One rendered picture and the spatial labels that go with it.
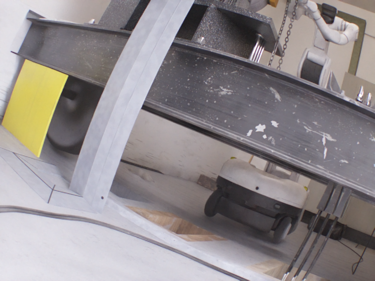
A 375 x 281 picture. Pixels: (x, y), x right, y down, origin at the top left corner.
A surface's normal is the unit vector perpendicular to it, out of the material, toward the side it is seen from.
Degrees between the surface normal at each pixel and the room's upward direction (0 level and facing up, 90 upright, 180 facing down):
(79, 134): 90
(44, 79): 90
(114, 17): 90
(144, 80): 90
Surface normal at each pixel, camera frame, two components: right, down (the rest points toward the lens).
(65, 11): 0.79, 0.33
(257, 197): -0.27, -0.14
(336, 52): -0.47, -0.22
